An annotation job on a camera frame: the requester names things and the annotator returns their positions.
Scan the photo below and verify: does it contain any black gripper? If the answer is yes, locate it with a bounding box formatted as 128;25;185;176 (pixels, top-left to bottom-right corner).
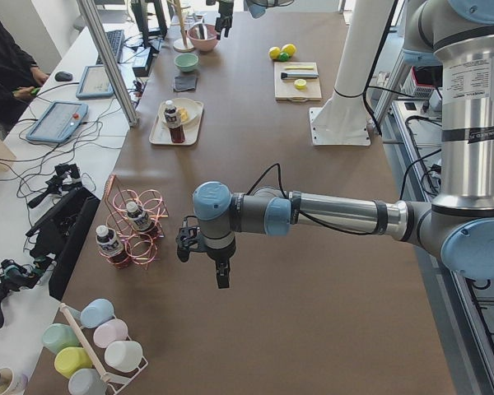
207;246;235;289
215;14;233;40

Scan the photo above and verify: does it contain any white plate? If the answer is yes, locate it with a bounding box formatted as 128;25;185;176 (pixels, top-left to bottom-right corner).
171;97;203;126

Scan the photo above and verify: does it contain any twisted glazed donut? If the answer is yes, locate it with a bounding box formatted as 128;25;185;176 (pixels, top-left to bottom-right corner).
177;107;190;124

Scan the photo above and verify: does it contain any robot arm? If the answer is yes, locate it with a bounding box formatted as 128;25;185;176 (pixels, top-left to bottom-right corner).
194;12;421;295
206;0;294;40

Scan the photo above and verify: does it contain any dark drink bottle on tray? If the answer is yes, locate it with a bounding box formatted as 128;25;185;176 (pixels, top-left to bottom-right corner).
164;100;185;143

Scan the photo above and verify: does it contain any cream rabbit tray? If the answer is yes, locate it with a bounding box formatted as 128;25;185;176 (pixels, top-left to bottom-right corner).
149;101;203;146

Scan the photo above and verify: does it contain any metal ice scoop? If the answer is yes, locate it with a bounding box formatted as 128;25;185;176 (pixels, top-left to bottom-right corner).
193;23;216;40

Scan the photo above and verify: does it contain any pink bowl with ice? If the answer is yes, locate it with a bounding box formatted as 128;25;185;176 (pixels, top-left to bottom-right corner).
188;23;218;52

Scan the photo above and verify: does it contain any wooden cup tree stand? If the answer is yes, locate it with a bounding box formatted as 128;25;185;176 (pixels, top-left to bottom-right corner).
167;0;189;41

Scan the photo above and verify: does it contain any round wooden stand base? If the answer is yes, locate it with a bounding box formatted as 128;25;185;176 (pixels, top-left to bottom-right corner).
173;39;194;53

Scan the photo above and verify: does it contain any mint green bowl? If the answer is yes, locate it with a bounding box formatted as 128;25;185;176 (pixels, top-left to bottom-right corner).
174;53;199;72

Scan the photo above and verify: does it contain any yellow lemon lower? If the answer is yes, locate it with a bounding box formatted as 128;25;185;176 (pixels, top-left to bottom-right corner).
268;46;282;60

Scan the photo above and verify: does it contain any yellow lemon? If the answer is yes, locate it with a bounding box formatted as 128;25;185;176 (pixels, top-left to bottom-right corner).
268;46;282;60
282;44;296;58

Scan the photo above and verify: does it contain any green lime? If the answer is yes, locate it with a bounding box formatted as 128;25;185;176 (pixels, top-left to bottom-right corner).
277;52;290;62

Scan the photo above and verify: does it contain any grey folded cloth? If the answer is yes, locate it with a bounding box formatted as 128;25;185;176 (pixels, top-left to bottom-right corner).
173;75;198;92

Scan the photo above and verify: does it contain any yellow lemon upper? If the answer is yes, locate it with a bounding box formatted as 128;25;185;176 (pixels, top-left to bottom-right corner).
282;44;296;58

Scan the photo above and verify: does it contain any steel muddler black tip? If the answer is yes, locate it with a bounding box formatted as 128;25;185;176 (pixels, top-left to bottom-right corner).
280;72;319;80

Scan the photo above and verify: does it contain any yellow plastic knife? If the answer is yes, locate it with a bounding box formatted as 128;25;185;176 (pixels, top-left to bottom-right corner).
284;65;315;70

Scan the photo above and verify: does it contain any bamboo cutting board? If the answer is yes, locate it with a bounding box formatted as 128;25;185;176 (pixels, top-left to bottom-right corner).
273;62;322;101

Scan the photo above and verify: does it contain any half lemon slice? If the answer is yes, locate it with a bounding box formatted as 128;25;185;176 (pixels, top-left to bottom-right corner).
294;78;307;91

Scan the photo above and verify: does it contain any dark drink bottle in rack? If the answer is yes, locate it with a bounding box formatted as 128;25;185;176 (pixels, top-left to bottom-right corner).
126;201;158;238

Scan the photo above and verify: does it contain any black keyboard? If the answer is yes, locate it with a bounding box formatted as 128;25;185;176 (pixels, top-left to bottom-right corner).
105;30;125;63

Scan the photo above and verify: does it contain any blue teach pendant far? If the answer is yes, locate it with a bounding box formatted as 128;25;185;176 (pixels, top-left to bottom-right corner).
76;65;114;100

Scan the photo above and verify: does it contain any blue teach pendant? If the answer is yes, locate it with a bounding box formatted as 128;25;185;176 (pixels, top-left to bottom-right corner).
26;101;88;143
76;65;114;100

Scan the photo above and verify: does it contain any pastel cup rack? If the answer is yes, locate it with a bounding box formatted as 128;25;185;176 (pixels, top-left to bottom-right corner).
41;299;149;394

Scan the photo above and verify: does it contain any blue teach pendant near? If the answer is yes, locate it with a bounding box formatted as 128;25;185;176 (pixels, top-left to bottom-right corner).
26;101;88;143

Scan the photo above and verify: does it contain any seated person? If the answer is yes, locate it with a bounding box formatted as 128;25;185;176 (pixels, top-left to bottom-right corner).
0;22;49;131

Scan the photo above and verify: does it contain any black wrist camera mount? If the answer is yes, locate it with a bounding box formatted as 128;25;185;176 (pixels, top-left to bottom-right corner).
175;221;204;263

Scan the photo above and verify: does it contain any copper wire bottle rack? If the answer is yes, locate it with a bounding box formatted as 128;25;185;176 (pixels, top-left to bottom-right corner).
100;174;169;268

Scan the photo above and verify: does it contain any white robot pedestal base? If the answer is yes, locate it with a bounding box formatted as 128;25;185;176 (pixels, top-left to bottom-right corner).
310;0;397;146

